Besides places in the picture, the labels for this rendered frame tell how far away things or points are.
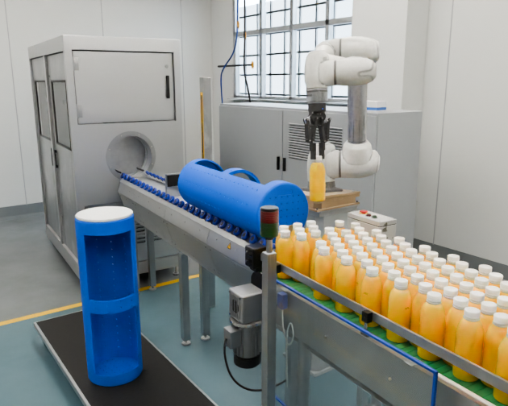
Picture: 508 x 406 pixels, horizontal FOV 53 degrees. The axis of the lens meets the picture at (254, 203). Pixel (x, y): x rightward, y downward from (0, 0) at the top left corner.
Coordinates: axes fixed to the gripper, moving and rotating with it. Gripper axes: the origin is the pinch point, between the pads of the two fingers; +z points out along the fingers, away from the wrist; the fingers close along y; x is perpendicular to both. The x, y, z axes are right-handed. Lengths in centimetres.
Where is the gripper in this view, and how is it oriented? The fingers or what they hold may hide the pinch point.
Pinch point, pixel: (317, 151)
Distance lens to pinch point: 221.7
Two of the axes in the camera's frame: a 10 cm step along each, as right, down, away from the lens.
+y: -8.6, 1.0, -5.1
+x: 5.2, 1.1, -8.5
